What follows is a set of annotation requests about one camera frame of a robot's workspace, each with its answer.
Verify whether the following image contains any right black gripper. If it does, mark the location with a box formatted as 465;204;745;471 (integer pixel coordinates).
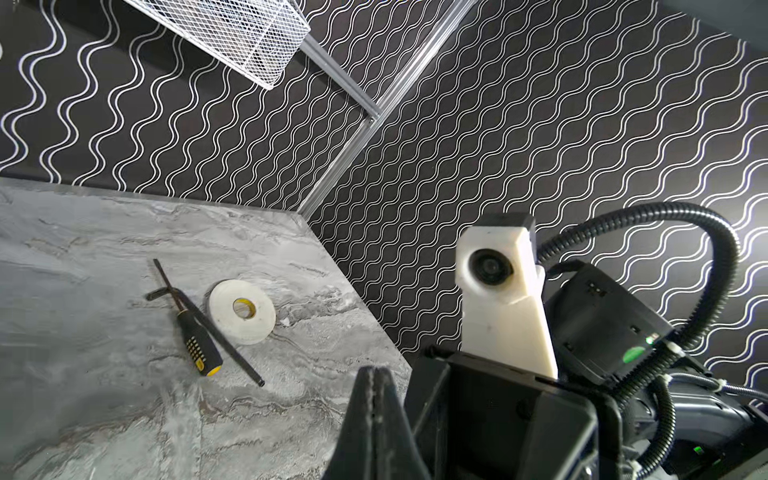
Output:
323;350;624;479

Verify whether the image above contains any black yellow screwdriver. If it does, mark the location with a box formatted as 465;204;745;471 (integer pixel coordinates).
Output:
153;259;223;377

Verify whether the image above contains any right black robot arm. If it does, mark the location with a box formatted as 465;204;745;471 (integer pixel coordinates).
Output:
393;202;739;479

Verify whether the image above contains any white mesh basket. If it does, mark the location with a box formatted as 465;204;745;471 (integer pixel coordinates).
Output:
129;0;310;90

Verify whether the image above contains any black hex key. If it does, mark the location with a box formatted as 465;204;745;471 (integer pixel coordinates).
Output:
144;287;265;387

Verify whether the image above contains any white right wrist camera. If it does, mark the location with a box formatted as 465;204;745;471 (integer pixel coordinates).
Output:
455;213;559;379

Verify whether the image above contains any white tape roll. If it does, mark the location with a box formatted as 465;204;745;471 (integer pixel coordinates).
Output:
208;279;276;345

